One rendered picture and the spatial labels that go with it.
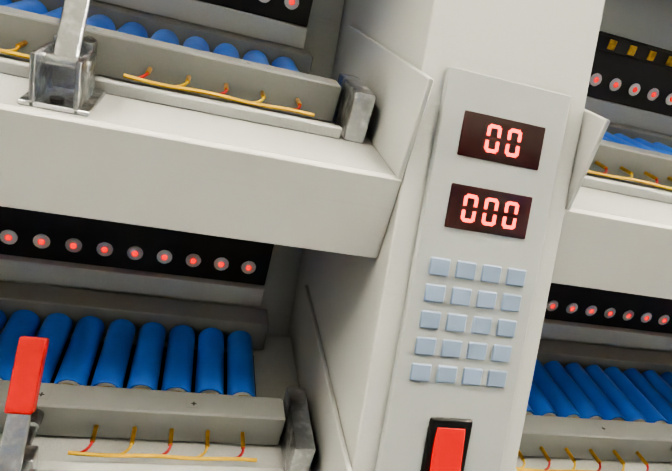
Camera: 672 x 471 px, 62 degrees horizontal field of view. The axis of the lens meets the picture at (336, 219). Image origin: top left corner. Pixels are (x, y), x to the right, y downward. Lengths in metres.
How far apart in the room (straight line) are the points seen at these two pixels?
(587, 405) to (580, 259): 0.18
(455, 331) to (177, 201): 0.15
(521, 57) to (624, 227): 0.11
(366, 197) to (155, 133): 0.10
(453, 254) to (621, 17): 0.38
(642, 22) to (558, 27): 0.31
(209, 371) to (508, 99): 0.25
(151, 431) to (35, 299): 0.13
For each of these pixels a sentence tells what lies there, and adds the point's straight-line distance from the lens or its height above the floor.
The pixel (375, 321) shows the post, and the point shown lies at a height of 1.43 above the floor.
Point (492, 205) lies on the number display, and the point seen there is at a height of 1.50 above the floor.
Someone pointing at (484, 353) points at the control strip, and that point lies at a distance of 0.31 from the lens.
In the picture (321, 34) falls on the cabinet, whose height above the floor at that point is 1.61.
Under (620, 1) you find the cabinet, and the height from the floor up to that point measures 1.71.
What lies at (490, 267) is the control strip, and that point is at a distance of 0.30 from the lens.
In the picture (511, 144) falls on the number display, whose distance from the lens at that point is 0.30.
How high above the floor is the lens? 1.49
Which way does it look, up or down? 3 degrees down
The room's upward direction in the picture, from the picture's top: 10 degrees clockwise
